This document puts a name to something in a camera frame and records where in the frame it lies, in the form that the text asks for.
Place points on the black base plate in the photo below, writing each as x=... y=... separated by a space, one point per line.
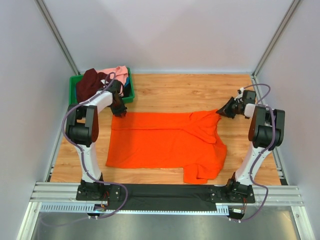
x=190 y=197

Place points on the aluminium frame post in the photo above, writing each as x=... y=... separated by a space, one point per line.
x=294 y=5
x=57 y=35

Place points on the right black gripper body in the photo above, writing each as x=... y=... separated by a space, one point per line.
x=231 y=108

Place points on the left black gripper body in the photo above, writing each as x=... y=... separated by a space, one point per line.
x=119 y=109

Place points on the blue t shirt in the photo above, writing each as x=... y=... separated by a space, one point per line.
x=127 y=82

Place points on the maroon t shirt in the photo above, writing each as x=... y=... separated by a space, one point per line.
x=91 y=82

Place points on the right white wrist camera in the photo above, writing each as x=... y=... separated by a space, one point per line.
x=240 y=93

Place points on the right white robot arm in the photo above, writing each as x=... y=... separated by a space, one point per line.
x=266 y=132

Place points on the left aluminium frame post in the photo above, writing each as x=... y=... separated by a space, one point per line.
x=57 y=35

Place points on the grey slotted cable duct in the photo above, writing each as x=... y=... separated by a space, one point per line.
x=94 y=208

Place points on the right aluminium frame post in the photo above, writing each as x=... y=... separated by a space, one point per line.
x=294 y=5

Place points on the orange t shirt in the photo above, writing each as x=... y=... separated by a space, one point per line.
x=154 y=140

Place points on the pink t shirt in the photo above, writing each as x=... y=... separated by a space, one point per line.
x=121 y=73

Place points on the green plastic bin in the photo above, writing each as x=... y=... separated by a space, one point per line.
x=127 y=96

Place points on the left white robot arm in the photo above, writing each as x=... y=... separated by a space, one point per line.
x=80 y=127

